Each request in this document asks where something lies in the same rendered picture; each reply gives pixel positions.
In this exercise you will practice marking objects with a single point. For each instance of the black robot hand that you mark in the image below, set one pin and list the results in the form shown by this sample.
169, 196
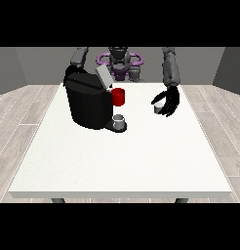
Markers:
71, 70
170, 97

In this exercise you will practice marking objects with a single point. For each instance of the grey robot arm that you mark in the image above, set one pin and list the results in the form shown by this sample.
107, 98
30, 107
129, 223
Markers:
171, 68
79, 57

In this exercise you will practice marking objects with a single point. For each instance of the small grey coffee pod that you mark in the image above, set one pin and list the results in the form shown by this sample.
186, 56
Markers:
157, 108

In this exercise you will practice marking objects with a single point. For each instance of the pale grey machine lid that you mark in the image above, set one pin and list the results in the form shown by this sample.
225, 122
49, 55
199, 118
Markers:
104, 75

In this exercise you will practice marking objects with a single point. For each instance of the black coffee machine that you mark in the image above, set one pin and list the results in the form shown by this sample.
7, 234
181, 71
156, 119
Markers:
88, 101

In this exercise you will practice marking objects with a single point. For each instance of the red pod holder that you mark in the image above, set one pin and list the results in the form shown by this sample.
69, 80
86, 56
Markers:
118, 96

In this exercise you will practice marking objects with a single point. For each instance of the grey robot trunk purple rings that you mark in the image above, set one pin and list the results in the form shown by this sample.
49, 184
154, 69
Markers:
118, 65

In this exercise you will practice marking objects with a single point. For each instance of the small grey cup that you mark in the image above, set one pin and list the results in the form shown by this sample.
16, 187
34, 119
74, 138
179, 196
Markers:
119, 122

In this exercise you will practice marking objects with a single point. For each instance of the dark table leg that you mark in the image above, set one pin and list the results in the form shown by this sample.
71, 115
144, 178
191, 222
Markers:
58, 200
181, 200

